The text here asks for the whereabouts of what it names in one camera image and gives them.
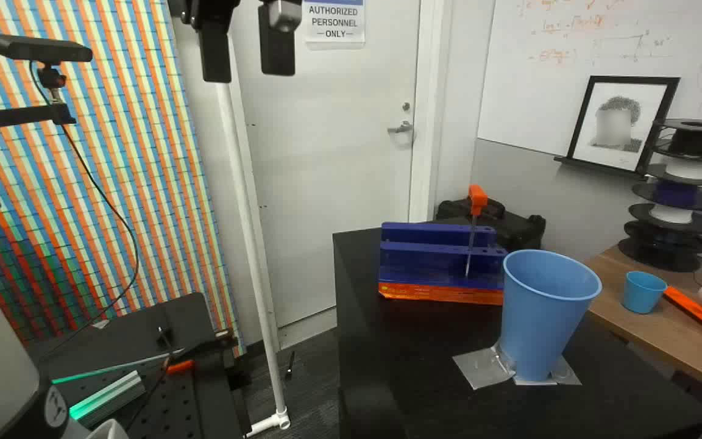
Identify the large blue cup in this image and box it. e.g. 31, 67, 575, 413
497, 249, 603, 381

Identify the white door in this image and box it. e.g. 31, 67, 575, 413
231, 0, 419, 326

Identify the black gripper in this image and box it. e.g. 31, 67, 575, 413
168, 0, 303, 84

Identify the small blue cup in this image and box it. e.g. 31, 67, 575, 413
621, 271, 665, 315

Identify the blue orange tool rack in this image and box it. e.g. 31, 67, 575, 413
377, 221, 508, 306

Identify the black cabinet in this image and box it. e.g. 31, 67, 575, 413
333, 230, 702, 439

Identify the framed portrait picture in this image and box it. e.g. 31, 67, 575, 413
566, 76, 681, 173

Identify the stack of filament spools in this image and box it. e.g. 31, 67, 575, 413
617, 119, 702, 274

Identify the whiteboard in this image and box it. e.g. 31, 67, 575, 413
479, 0, 702, 156

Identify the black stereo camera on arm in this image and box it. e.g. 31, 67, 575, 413
0, 35, 92, 64

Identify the authorized personnel sign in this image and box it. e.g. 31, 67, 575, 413
303, 0, 365, 45

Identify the white tripod pole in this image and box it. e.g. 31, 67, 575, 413
219, 84, 291, 439

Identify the black carrying case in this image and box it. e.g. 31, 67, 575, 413
435, 197, 547, 252

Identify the black optical breadboard table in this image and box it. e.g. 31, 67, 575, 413
31, 293, 245, 439

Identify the wooden desk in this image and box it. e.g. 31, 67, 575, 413
587, 247, 702, 384

